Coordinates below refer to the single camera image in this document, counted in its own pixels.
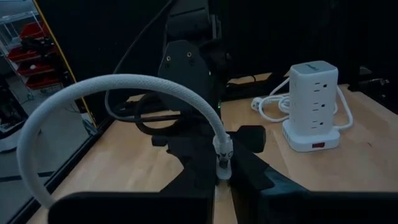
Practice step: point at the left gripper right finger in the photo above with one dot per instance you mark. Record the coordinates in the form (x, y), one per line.
(311, 208)

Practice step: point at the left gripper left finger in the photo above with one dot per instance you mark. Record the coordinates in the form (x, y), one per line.
(140, 208)

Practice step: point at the white power strip tower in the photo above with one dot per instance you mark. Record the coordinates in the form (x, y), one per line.
(311, 102)

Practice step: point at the black curtain with yellow edge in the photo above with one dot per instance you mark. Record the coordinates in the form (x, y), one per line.
(295, 31)

